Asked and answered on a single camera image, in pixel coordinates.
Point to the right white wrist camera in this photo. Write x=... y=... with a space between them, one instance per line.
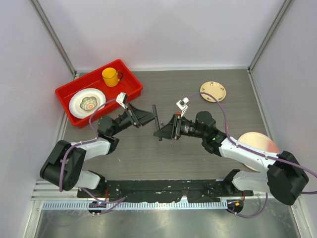
x=182 y=105

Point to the small patterned bowl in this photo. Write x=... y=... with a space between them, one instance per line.
x=88 y=103

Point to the cream floral plate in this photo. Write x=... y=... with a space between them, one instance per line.
x=215 y=89

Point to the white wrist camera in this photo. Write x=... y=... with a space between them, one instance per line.
x=182 y=105
x=122 y=98

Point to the red plastic tray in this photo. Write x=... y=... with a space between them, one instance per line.
x=129 y=84

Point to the pink white plate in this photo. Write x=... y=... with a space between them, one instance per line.
x=259 y=141

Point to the left aluminium frame post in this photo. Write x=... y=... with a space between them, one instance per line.
x=51 y=32

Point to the white slotted cable duct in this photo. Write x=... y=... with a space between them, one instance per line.
x=92 y=205

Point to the right aluminium frame post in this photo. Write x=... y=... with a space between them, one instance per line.
x=286 y=4

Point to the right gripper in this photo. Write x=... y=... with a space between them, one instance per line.
x=173 y=129

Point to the white paper plate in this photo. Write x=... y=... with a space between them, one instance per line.
x=75 y=101

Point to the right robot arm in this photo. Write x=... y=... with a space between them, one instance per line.
x=277 y=174

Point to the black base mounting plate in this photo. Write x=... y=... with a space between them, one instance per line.
x=167 y=191

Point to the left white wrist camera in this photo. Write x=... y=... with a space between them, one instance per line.
x=122 y=98

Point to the yellow mug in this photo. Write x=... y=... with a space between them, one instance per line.
x=111 y=76

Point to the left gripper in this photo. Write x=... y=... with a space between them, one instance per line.
x=138 y=117

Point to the aluminium frame post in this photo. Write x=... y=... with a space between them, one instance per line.
x=286 y=4
x=51 y=32

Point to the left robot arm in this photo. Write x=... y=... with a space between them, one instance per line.
x=64 y=165

